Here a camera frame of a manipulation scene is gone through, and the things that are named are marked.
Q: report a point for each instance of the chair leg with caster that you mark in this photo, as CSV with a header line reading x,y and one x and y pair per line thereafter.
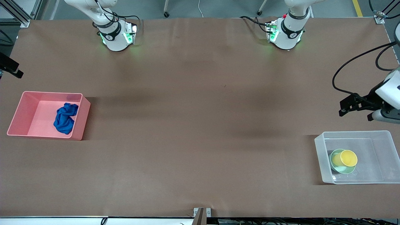
x,y
166,11
261,8

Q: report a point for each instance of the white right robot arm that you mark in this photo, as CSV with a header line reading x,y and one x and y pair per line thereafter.
x,y
112,34

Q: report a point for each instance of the blue cloth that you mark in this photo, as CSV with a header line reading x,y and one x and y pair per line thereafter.
x,y
65,120

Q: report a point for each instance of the aluminium frame profile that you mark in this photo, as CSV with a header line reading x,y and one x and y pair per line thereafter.
x,y
18,14

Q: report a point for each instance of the yellow plastic cup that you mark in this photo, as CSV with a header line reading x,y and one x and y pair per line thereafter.
x,y
347,158

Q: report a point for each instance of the metal table edge bracket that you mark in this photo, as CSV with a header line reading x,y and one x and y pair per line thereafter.
x,y
202,214

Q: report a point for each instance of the light green bowl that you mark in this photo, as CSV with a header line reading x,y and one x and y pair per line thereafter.
x,y
339,168

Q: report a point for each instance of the pink plastic bin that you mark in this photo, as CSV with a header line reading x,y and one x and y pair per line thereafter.
x,y
31,115

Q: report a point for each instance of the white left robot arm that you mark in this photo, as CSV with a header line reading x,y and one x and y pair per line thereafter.
x,y
292,31

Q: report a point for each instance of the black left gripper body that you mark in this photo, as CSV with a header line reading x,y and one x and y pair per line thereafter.
x,y
372,98

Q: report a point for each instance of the metal corner bracket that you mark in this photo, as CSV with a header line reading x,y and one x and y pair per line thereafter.
x,y
379,17

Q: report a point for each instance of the clear plastic box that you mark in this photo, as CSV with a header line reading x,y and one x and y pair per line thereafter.
x,y
375,156

